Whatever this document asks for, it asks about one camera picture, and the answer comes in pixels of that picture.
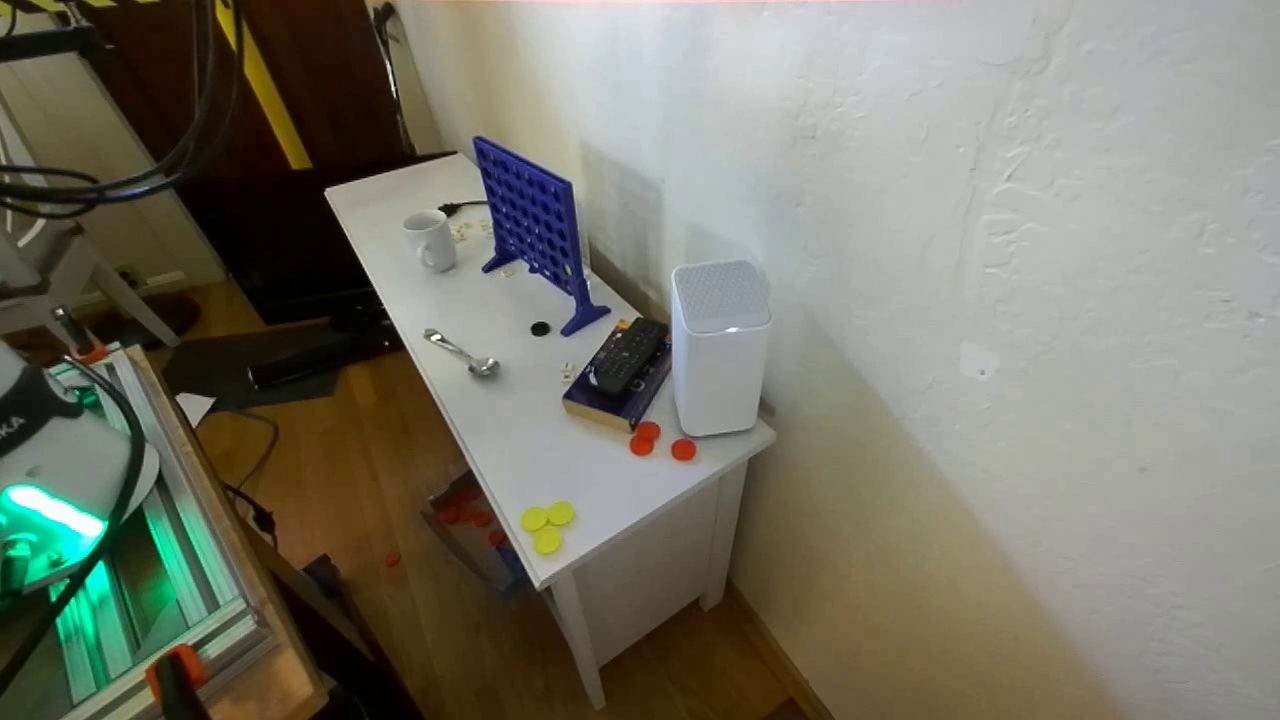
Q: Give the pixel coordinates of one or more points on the dark game piece tray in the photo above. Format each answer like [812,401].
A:
[626,360]

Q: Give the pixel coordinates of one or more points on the red game disc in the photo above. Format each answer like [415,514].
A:
[686,448]
[643,446]
[649,429]

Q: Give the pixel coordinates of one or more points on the white rectangular container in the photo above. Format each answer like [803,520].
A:
[722,344]

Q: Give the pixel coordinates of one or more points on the small black disc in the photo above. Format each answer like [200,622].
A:
[542,327]

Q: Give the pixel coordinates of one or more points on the white side table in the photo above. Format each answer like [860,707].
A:
[534,426]

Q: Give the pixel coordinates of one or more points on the yellow game disc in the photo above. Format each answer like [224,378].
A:
[562,514]
[534,516]
[548,541]

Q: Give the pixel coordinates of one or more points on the blue connect four grid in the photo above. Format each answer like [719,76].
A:
[534,223]

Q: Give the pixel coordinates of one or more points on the metal spoon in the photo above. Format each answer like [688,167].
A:
[461,354]

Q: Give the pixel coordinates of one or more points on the white mug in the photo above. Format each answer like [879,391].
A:
[432,242]

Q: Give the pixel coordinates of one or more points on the box with red items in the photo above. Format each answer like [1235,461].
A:
[466,525]

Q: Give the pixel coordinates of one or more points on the dark brown door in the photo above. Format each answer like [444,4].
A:
[334,83]

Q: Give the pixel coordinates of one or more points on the yellow tape strip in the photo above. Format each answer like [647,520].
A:
[275,92]

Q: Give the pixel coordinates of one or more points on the orange clamp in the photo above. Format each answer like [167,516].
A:
[176,670]

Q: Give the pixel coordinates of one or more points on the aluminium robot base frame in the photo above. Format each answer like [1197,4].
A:
[187,587]

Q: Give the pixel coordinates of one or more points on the white furniture frame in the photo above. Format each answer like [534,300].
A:
[55,255]

